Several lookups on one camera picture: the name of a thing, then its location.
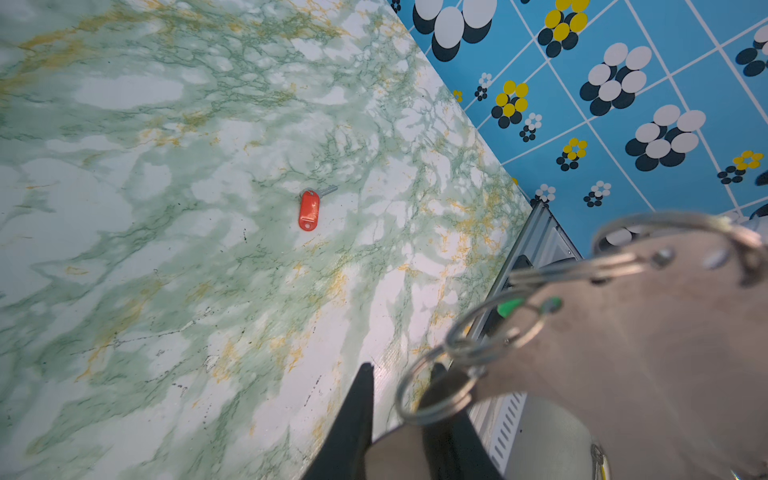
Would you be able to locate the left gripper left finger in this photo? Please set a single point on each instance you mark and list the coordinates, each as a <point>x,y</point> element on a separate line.
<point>342,453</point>

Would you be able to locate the green key tag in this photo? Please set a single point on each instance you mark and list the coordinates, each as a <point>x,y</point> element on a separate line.
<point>506,309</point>

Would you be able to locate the red key tag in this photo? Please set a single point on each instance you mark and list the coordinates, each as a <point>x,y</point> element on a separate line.
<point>310,201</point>

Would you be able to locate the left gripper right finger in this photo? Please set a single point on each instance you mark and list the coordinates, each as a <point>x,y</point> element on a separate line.
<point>452,446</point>

